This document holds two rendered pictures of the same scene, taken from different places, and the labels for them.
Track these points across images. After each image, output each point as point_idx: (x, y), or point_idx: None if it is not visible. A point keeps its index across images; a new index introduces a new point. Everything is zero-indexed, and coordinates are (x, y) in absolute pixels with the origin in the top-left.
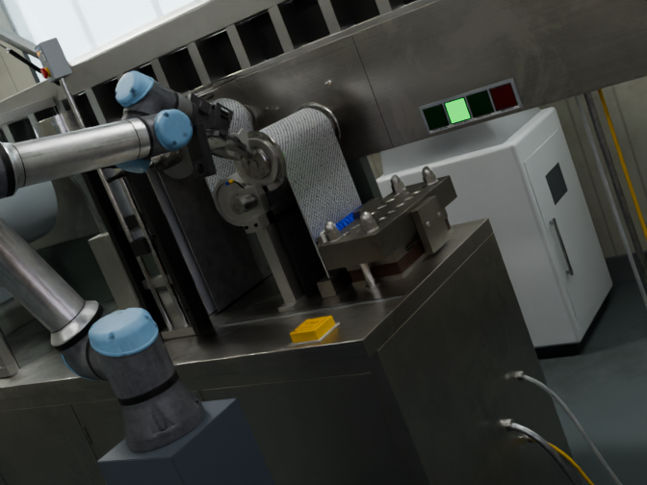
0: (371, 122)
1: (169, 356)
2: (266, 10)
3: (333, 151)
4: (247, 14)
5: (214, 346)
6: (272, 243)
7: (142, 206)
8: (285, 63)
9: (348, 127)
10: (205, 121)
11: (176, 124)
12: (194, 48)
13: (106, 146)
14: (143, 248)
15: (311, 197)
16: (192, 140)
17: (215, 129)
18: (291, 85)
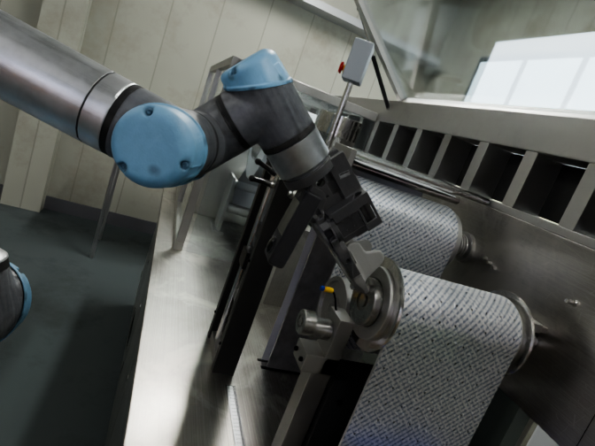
0: (575, 398)
1: (161, 363)
2: (587, 164)
3: (485, 378)
4: (560, 153)
5: (169, 406)
6: (304, 393)
7: (262, 227)
8: (546, 235)
9: (542, 367)
10: (330, 201)
11: (151, 141)
12: (483, 149)
13: (11, 73)
14: (243, 261)
15: (390, 401)
16: (293, 205)
17: (329, 220)
18: (529, 261)
